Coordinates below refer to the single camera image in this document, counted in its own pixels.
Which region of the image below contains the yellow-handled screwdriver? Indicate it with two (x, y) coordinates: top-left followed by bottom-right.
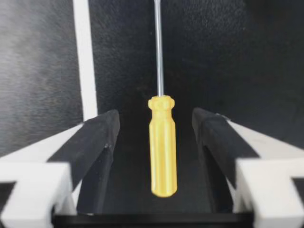
(147, 0), (178, 198)

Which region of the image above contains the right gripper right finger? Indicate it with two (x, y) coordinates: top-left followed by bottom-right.
(191, 107), (304, 228)

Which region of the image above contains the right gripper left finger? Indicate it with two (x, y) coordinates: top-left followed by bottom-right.
(0, 109), (120, 228)

